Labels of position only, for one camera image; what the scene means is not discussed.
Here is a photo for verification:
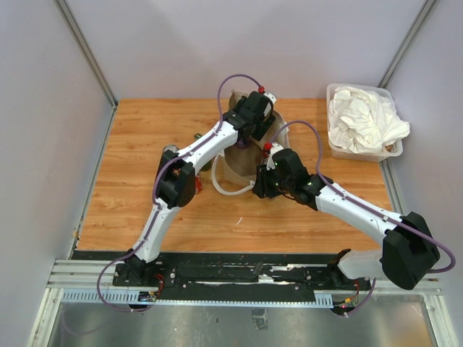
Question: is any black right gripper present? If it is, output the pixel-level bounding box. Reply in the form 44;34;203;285
252;163;293;200

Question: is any purple soda can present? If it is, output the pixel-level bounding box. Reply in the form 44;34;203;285
235;141;251;150

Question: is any tan canvas tote bag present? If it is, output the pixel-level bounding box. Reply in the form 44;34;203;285
211;111;286;196

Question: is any green glass bottle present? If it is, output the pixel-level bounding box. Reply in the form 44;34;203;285
192;132;212;171

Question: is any red Coke can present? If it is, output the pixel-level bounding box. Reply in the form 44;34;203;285
195;175;203;194
163;144;179;153

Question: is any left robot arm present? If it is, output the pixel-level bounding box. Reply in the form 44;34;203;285
124;91;276;286

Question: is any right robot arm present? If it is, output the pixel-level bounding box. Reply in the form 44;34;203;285
252;143;440;290

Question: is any crumpled white cloth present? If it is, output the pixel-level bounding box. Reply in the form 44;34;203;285
328;85;410;155

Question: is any white plastic basket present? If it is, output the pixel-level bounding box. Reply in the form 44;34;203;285
326;83;410;163

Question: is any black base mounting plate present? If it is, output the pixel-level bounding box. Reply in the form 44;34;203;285
112;252;370;291

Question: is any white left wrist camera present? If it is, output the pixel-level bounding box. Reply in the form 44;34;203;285
263;92;277;108

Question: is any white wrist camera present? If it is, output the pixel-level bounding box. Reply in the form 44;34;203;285
263;92;277;108
263;142;284;171

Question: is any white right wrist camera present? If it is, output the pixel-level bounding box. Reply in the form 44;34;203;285
263;142;284;171

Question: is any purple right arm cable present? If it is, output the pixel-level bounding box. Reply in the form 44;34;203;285
263;120;456;318

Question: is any aluminium rail frame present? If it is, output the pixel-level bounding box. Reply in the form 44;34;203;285
27;252;459;346

